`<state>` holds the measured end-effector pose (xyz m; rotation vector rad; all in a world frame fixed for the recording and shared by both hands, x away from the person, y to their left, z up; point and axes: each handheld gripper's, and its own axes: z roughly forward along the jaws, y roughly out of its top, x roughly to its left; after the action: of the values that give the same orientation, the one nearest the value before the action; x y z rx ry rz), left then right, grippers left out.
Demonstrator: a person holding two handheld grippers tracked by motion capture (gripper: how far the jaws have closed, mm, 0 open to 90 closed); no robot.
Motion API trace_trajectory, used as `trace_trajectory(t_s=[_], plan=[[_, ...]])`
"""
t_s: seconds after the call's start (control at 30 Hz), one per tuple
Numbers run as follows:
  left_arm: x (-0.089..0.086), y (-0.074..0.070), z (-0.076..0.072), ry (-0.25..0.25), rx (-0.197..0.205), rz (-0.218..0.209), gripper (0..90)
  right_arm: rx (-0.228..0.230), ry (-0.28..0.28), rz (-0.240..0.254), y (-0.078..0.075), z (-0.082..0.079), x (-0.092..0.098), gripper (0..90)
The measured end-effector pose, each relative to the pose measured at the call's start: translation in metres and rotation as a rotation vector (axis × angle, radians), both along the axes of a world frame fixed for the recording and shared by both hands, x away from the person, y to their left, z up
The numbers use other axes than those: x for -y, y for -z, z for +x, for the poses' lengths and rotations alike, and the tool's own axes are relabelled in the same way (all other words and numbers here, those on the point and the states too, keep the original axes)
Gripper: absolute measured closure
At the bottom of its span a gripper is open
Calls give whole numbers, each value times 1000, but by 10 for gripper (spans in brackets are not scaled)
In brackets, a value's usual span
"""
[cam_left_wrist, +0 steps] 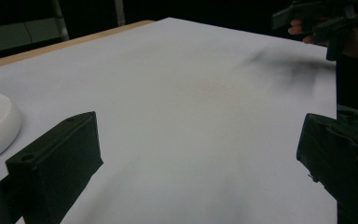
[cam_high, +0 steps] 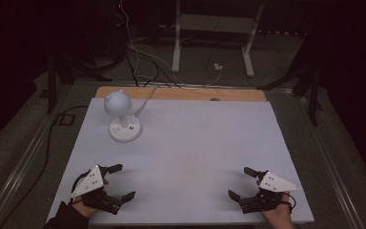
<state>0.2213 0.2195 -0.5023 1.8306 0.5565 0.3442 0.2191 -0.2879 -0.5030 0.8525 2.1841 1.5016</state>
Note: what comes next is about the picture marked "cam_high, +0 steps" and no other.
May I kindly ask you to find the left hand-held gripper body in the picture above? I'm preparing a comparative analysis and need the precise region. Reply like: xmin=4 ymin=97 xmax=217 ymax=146
xmin=71 ymin=164 xmax=124 ymax=215

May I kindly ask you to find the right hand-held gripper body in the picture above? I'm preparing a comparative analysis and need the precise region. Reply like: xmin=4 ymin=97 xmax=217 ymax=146
xmin=239 ymin=171 xmax=301 ymax=215

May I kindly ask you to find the person's left hand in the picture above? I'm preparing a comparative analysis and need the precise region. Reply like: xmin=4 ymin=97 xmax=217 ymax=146
xmin=71 ymin=198 xmax=101 ymax=219

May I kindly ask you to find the person's right hand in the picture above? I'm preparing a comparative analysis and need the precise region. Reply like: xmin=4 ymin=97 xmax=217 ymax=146
xmin=261 ymin=192 xmax=296 ymax=229

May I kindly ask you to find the white round-headed desk lamp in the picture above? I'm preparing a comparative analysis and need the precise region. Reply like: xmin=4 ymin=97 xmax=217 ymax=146
xmin=103 ymin=89 xmax=142 ymax=143

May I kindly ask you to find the white table cover sheet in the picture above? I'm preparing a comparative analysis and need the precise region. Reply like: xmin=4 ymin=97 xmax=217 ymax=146
xmin=46 ymin=96 xmax=315 ymax=226

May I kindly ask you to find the black tripod stand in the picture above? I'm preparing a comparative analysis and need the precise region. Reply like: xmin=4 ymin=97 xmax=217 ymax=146
xmin=45 ymin=47 xmax=113 ymax=115
xmin=256 ymin=31 xmax=324 ymax=127

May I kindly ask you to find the white metal stand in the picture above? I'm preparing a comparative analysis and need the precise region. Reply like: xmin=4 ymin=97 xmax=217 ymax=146
xmin=171 ymin=0 xmax=265 ymax=78

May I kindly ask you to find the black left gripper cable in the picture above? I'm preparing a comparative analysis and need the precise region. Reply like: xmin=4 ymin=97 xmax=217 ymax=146
xmin=71 ymin=170 xmax=93 ymax=204

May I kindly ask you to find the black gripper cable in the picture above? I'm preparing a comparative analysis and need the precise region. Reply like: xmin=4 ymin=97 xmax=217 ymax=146
xmin=71 ymin=170 xmax=93 ymax=204
xmin=282 ymin=192 xmax=297 ymax=214

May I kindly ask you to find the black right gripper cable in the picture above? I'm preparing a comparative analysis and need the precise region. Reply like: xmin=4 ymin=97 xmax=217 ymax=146
xmin=282 ymin=192 xmax=297 ymax=214

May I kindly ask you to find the long black floor cable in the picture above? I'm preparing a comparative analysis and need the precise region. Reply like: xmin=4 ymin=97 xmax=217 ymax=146
xmin=0 ymin=105 xmax=90 ymax=229

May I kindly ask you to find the black rectangular floor frame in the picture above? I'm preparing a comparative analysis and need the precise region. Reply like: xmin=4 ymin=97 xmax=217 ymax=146
xmin=53 ymin=113 xmax=76 ymax=126

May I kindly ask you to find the white lamp cable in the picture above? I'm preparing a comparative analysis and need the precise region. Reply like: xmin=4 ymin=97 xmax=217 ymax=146
xmin=132 ymin=85 xmax=158 ymax=117

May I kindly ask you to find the black floor cable bundle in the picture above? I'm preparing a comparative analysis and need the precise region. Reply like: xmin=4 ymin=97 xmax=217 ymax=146
xmin=124 ymin=43 xmax=181 ymax=89

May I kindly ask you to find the white floor cable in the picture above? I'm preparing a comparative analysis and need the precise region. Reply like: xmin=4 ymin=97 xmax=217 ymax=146
xmin=119 ymin=1 xmax=224 ymax=88

